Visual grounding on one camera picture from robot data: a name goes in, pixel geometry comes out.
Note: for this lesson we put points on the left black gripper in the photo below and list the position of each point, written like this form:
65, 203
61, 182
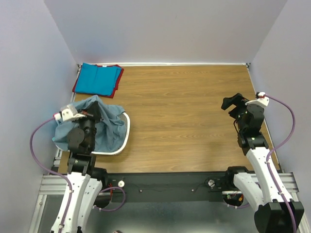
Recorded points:
94, 110

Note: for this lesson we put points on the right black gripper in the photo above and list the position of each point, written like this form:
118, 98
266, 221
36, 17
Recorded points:
237, 100

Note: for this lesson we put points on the grey-blue t shirt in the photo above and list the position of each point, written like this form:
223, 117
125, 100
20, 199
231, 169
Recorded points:
108, 112

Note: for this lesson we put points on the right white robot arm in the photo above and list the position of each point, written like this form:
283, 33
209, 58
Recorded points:
275, 211

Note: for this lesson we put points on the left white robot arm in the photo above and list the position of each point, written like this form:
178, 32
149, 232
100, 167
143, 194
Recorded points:
84, 181

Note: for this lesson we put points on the folded teal t shirt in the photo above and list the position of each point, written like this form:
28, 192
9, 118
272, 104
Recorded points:
97, 78

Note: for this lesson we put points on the white perforated basket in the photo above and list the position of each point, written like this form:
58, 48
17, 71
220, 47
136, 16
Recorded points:
106, 142

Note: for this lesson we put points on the folded red t shirt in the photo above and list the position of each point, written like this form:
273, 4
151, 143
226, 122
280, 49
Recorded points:
117, 83

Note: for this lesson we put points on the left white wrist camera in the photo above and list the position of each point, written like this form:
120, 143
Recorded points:
68, 113

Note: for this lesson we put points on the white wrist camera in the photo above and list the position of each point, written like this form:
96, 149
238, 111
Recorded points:
261, 100
68, 113

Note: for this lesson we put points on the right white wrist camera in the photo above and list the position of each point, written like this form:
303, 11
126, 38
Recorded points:
261, 100

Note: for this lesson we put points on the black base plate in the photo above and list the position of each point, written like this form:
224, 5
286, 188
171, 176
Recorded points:
168, 187

